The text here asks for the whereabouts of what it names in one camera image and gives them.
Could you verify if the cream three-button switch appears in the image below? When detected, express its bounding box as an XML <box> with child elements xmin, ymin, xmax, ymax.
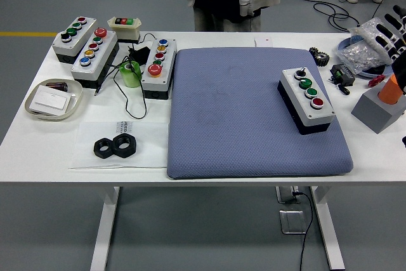
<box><xmin>107</xmin><ymin>16</ymin><xmax>142</xmax><ymax>44</ymax></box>

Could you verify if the white wall switch plate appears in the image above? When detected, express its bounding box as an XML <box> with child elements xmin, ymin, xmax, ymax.
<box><xmin>30</xmin><ymin>88</ymin><xmax>72</xmax><ymax>114</ymax></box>

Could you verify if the blue-grey textured mat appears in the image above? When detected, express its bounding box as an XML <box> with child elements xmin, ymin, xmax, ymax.
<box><xmin>166</xmin><ymin>47</ymin><xmax>354</xmax><ymax>180</ymax></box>

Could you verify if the grey four-button control box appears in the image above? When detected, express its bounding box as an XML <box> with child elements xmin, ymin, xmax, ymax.
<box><xmin>51</xmin><ymin>16</ymin><xmax>98</xmax><ymax>65</ymax></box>
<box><xmin>277</xmin><ymin>67</ymin><xmax>336</xmax><ymax>136</ymax></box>

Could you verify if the clear printed plastic bag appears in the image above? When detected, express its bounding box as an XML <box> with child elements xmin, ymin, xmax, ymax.
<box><xmin>69</xmin><ymin>121</ymin><xmax>169</xmax><ymax>170</ymax></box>

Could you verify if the black power adapter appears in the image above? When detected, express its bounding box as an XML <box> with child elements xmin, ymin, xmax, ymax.
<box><xmin>128</xmin><ymin>45</ymin><xmax>152</xmax><ymax>65</ymax></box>

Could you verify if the thin black cord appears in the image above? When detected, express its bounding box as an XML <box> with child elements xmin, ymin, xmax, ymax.
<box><xmin>93</xmin><ymin>32</ymin><xmax>158</xmax><ymax>119</ymax></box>

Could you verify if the black module green terminal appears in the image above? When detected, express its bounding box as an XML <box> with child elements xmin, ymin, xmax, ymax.
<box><xmin>329</xmin><ymin>63</ymin><xmax>357</xmax><ymax>87</ymax></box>

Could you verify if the grey block holder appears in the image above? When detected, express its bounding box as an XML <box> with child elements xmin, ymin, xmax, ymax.
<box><xmin>350</xmin><ymin>85</ymin><xmax>406</xmax><ymax>135</ymax></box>

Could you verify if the green tape roll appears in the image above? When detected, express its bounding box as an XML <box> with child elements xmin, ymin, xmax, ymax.
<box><xmin>119</xmin><ymin>60</ymin><xmax>141</xmax><ymax>88</ymax></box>

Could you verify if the grey five-button control box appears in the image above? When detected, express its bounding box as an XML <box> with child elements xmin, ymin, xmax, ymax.
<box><xmin>70</xmin><ymin>27</ymin><xmax>121</xmax><ymax>90</ymax></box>
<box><xmin>140</xmin><ymin>37</ymin><xmax>178</xmax><ymax>100</ymax></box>

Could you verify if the bubble wrap bag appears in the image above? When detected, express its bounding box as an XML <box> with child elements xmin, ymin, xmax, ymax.
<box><xmin>350</xmin><ymin>17</ymin><xmax>397</xmax><ymax>59</ymax></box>

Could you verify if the black metal gear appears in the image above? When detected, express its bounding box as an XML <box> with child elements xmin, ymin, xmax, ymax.
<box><xmin>308</xmin><ymin>46</ymin><xmax>331</xmax><ymax>67</ymax></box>

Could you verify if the white table leg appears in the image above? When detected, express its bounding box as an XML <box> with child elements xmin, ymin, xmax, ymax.
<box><xmin>89</xmin><ymin>186</ymin><xmax>121</xmax><ymax>271</ymax></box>
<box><xmin>310</xmin><ymin>185</ymin><xmax>346</xmax><ymax>271</ymax></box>

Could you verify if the clear bag of metal parts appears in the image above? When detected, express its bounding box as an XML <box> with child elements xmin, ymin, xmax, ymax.
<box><xmin>332</xmin><ymin>41</ymin><xmax>390</xmax><ymax>75</ymax></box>

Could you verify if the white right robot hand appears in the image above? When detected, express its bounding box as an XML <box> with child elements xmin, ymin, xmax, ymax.
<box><xmin>375</xmin><ymin>4</ymin><xmax>406</xmax><ymax>94</ymax></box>

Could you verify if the beige shallow tray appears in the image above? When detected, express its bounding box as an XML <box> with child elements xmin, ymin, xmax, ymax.
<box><xmin>24</xmin><ymin>78</ymin><xmax>84</xmax><ymax>122</ymax></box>

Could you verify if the dark small cylinder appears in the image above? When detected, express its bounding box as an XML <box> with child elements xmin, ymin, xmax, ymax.
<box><xmin>45</xmin><ymin>81</ymin><xmax>69</xmax><ymax>93</ymax></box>

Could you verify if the black power cable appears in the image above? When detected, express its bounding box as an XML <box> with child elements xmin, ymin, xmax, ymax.
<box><xmin>293</xmin><ymin>190</ymin><xmax>315</xmax><ymax>271</ymax></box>

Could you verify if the red clip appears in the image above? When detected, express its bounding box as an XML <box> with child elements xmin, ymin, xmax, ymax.
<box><xmin>367</xmin><ymin>74</ymin><xmax>386</xmax><ymax>88</ymax></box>

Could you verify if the black hex nut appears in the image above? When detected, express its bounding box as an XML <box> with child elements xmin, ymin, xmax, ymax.
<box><xmin>112</xmin><ymin>133</ymin><xmax>138</xmax><ymax>158</ymax></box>
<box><xmin>93</xmin><ymin>136</ymin><xmax>119</xmax><ymax>159</ymax></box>

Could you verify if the metal floor socket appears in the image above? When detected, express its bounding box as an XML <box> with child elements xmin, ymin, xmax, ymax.
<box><xmin>278</xmin><ymin>209</ymin><xmax>307</xmax><ymax>235</ymax></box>

